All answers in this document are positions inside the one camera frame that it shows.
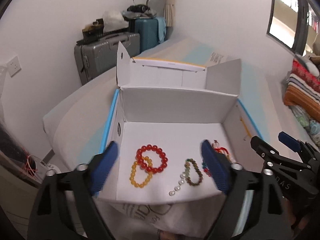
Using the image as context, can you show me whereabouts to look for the red cord bracelet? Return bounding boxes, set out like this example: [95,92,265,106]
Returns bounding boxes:
[211,139,232,159]

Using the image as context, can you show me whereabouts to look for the multicolour bead bracelet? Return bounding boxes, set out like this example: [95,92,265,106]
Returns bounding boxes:
[201,159,212,178]

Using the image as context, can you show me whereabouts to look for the yellow amber bead bracelet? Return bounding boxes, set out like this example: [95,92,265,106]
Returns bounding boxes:
[129,155,154,189]

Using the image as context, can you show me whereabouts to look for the red bead bracelet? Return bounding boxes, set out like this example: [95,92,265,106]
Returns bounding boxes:
[135,144,169,175]

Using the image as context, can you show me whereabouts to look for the white pearl strand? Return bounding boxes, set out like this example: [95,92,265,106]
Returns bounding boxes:
[169,172,186,197]

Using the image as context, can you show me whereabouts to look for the right hand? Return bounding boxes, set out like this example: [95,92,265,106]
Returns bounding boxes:
[283,198,310,239]

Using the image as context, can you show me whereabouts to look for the floral quilt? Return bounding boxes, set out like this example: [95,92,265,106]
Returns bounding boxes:
[289,106,320,147]

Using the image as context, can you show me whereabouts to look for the striped folded blanket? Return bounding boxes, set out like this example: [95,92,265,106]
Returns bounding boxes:
[283,58,319,122]

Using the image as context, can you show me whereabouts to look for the blue white cardboard box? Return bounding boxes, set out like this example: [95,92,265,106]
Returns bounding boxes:
[99,45,263,204]

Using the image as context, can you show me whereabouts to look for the dark framed window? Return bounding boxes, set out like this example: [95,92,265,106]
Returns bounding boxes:
[267,0,319,56]

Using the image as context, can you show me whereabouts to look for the grey suitcase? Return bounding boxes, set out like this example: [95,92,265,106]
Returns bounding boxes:
[74,32,140,85]

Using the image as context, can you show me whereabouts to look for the teal suitcase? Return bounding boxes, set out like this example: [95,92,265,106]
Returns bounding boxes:
[135,17,167,53]

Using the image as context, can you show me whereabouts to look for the beige curtain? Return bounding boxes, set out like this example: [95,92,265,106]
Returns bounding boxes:
[164,0,176,27]

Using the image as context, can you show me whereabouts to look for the white plastic bag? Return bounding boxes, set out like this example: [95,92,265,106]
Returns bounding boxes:
[103,10,129,33]

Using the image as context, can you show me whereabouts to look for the white wall socket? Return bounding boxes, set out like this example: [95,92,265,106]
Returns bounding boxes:
[7,55,22,77]

